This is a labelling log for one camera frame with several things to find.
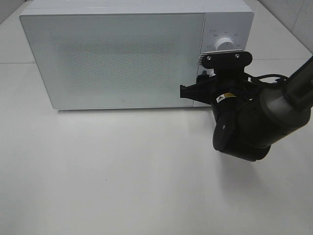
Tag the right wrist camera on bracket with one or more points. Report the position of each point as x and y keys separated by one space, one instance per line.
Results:
x=225 y=60

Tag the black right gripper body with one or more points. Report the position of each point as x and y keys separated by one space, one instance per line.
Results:
x=229 y=88

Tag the white microwave oven body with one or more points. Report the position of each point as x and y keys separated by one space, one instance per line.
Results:
x=232 y=18

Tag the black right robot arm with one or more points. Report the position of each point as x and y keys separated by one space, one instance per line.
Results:
x=251 y=114

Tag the white microwave door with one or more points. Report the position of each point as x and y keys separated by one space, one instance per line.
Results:
x=115 y=61

